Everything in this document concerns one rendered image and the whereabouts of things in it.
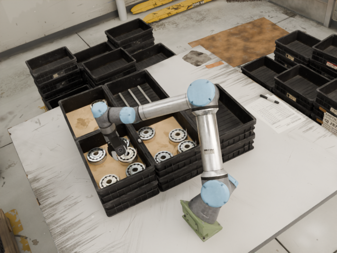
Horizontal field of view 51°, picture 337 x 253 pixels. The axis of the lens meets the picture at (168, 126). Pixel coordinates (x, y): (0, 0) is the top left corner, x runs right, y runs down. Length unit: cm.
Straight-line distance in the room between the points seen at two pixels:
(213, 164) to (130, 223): 58
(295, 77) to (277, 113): 91
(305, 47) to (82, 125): 223
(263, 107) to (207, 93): 94
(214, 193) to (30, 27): 392
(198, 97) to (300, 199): 77
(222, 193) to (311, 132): 92
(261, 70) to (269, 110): 114
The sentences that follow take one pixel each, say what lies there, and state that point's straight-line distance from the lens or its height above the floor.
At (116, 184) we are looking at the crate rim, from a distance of 171.
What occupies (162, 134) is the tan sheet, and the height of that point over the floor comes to 83.
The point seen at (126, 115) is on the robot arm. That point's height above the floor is 120.
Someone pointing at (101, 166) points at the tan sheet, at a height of 83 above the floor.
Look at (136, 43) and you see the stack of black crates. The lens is 355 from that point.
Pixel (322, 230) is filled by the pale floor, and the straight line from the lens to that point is 268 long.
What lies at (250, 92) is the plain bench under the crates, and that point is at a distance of 249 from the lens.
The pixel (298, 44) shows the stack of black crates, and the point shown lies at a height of 38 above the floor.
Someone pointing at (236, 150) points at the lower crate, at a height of 76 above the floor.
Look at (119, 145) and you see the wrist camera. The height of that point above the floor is 102.
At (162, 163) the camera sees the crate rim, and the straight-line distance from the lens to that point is 174.
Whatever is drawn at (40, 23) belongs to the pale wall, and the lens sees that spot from 501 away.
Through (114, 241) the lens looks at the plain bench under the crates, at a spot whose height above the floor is 70.
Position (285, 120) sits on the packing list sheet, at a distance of 229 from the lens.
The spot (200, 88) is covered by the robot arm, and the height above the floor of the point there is 133.
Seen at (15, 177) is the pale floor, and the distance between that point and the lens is 333.
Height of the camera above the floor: 223
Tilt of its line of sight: 43 degrees down
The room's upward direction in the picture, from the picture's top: 9 degrees counter-clockwise
